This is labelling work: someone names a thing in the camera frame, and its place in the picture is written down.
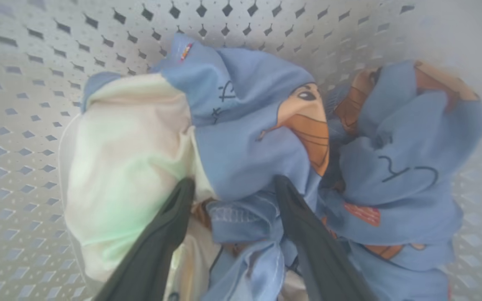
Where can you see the blue cartoon print garment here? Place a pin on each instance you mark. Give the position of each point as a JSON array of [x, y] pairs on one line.
[[404, 159]]

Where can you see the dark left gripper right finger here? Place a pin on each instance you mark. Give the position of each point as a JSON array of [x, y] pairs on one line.
[[316, 259]]

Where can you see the cream perforated laundry basket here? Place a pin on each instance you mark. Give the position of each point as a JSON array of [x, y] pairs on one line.
[[23, 83]]

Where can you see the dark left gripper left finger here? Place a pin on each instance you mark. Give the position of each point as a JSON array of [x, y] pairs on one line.
[[157, 255]]

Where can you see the blue and cream print garment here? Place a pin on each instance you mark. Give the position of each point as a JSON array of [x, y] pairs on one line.
[[132, 159]]

